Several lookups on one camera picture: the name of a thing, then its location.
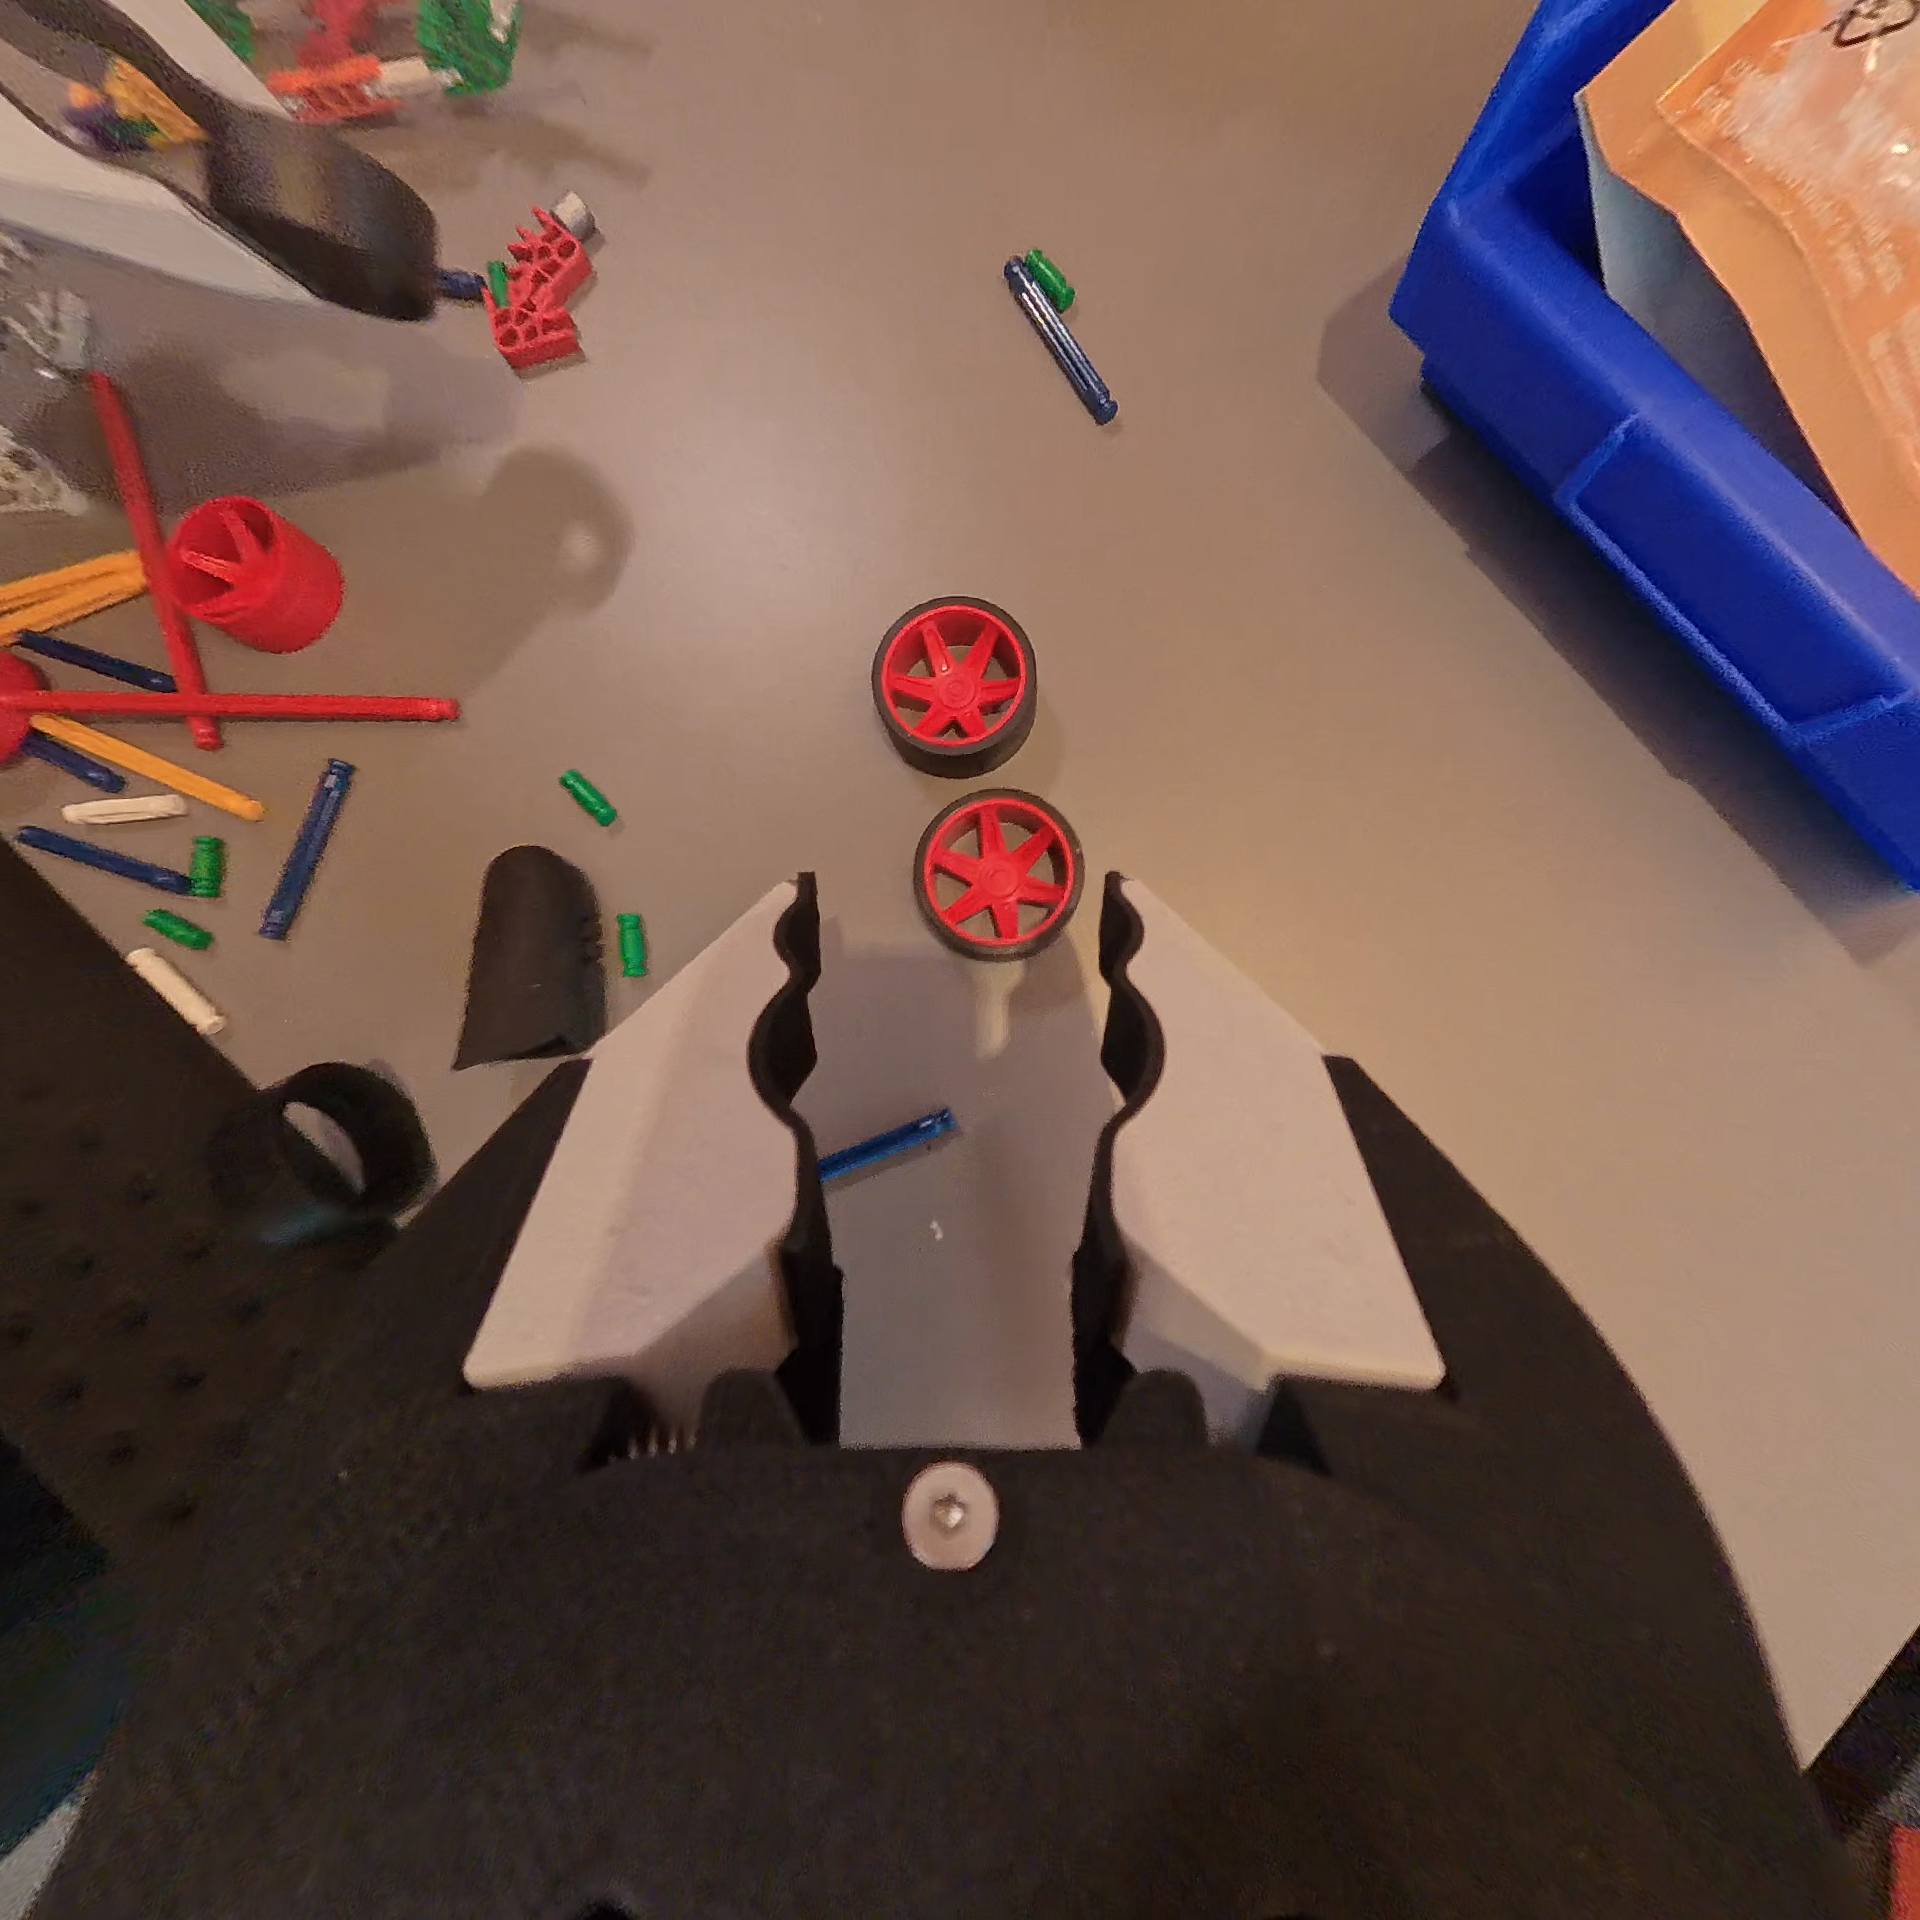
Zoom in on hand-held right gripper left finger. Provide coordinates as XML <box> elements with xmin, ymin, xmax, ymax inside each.
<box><xmin>460</xmin><ymin>875</ymin><xmax>845</xmax><ymax>1449</ymax></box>

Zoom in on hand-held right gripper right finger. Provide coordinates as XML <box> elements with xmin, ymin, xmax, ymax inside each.
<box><xmin>1070</xmin><ymin>871</ymin><xmax>1448</xmax><ymax>1449</ymax></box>

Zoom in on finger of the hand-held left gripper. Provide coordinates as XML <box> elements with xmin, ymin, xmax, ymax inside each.
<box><xmin>0</xmin><ymin>28</ymin><xmax>330</xmax><ymax>310</ymax></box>
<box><xmin>27</xmin><ymin>0</ymin><xmax>289</xmax><ymax>120</ymax></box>

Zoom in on multicoloured toy frame assembly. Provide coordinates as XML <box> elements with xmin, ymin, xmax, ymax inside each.
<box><xmin>59</xmin><ymin>0</ymin><xmax>527</xmax><ymax>151</ymax></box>

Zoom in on red wheel with black tyre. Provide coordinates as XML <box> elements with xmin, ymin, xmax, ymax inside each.
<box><xmin>871</xmin><ymin>596</ymin><xmax>1039</xmax><ymax>781</ymax></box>

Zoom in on light grey connector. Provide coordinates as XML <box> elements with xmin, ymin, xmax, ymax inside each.
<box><xmin>0</xmin><ymin>286</ymin><xmax>102</xmax><ymax>376</ymax></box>
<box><xmin>0</xmin><ymin>425</ymin><xmax>85</xmax><ymax>520</ymax></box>

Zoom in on black foam cylinder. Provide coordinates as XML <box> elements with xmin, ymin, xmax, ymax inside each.
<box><xmin>454</xmin><ymin>844</ymin><xmax>610</xmax><ymax>1073</ymax></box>

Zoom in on long red rod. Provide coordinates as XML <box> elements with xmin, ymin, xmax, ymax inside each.
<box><xmin>89</xmin><ymin>371</ymin><xmax>226</xmax><ymax>753</ymax></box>
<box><xmin>27</xmin><ymin>692</ymin><xmax>460</xmax><ymax>723</ymax></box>

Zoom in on yellow plastic rod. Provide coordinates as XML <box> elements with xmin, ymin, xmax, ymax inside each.
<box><xmin>0</xmin><ymin>549</ymin><xmax>148</xmax><ymax>604</ymax></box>
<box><xmin>0</xmin><ymin>576</ymin><xmax>151</xmax><ymax>640</ymax></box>
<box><xmin>27</xmin><ymin>713</ymin><xmax>264</xmax><ymax>825</ymax></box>

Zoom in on red fan connector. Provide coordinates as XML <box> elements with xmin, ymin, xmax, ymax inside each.
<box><xmin>480</xmin><ymin>293</ymin><xmax>582</xmax><ymax>374</ymax></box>
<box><xmin>505</xmin><ymin>209</ymin><xmax>593</xmax><ymax>310</ymax></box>

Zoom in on black perforated foam strip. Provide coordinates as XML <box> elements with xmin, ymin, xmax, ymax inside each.
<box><xmin>0</xmin><ymin>841</ymin><xmax>480</xmax><ymax>1652</ymax></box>

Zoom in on blue plastic bin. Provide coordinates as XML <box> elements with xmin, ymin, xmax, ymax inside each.
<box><xmin>1387</xmin><ymin>0</ymin><xmax>1920</xmax><ymax>888</ymax></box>

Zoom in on thick blue rod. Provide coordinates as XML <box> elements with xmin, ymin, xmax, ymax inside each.
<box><xmin>1000</xmin><ymin>256</ymin><xmax>1119</xmax><ymax>425</ymax></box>

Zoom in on red orange packaging bag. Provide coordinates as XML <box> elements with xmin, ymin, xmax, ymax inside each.
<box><xmin>1573</xmin><ymin>0</ymin><xmax>1920</xmax><ymax>588</ymax></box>

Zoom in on clear plastic bag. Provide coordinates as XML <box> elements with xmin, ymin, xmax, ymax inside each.
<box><xmin>1657</xmin><ymin>0</ymin><xmax>1920</xmax><ymax>376</ymax></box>

